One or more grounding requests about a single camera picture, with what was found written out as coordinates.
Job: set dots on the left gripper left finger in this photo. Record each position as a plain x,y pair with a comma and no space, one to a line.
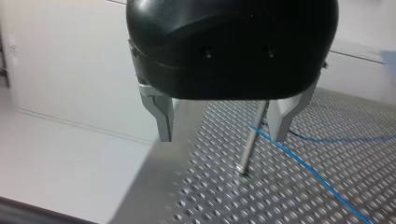
163,113

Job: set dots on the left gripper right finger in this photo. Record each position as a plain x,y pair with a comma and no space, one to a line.
281,116

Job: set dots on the metal post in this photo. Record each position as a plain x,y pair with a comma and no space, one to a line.
250,143

